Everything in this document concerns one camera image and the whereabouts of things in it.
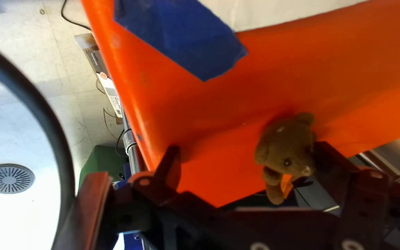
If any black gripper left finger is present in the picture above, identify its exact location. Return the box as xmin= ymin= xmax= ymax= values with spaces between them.
xmin=126 ymin=145 xmax=222 ymax=221

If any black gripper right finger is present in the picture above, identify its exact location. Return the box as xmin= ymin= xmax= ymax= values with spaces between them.
xmin=311 ymin=141 xmax=393 ymax=250

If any brown teddy bear toy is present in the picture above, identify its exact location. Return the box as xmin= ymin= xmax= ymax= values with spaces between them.
xmin=252 ymin=112 xmax=318 ymax=207

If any green box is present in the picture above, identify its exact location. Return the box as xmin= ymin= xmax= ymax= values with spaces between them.
xmin=77 ymin=144 xmax=130 ymax=188

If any reddish brown bar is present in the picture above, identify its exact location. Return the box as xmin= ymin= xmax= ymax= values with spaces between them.
xmin=50 ymin=171 xmax=113 ymax=250

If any white power strip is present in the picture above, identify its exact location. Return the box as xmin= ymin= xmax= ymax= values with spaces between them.
xmin=73 ymin=32 xmax=126 ymax=125

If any orange cloth sheet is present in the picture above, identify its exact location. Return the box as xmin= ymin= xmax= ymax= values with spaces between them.
xmin=79 ymin=0 xmax=400 ymax=209

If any blue tape patch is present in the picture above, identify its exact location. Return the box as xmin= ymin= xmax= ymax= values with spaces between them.
xmin=112 ymin=0 xmax=248 ymax=84

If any round grey floor drain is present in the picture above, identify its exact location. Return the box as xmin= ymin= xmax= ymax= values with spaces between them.
xmin=0 ymin=162 xmax=37 ymax=196

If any thick black cable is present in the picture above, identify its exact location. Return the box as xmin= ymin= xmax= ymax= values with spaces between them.
xmin=0 ymin=35 xmax=77 ymax=250

